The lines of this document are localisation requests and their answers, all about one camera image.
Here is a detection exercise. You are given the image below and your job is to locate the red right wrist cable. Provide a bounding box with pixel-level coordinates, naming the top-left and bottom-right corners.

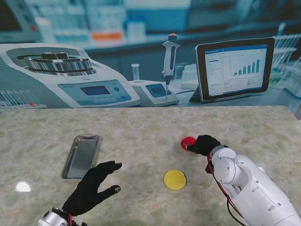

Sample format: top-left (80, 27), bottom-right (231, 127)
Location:
top-left (207, 153), bottom-right (246, 226)

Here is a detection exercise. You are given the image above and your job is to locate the rectangular stainless steel tray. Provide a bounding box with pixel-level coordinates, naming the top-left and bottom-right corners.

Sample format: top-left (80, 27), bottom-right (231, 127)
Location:
top-left (61, 134), bottom-right (100, 180)

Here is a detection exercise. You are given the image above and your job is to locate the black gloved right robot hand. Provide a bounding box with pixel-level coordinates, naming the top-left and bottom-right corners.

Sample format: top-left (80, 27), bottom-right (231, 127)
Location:
top-left (187, 134), bottom-right (222, 157)

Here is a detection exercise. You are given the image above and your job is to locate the yellow-topped clear culture dish lid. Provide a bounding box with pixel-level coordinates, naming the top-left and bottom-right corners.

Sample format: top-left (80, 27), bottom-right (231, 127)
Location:
top-left (164, 169), bottom-right (187, 191)

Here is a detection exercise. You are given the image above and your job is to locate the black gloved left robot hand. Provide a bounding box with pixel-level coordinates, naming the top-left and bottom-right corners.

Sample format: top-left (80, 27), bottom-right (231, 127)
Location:
top-left (62, 161), bottom-right (123, 217)

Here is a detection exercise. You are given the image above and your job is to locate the red round filter paper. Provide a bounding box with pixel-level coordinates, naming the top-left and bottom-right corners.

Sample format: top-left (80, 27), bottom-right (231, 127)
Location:
top-left (180, 136), bottom-right (196, 151)

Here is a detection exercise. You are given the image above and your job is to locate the printed laboratory scene backdrop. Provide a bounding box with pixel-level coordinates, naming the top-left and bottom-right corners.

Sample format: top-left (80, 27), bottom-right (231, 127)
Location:
top-left (0, 0), bottom-right (301, 109)

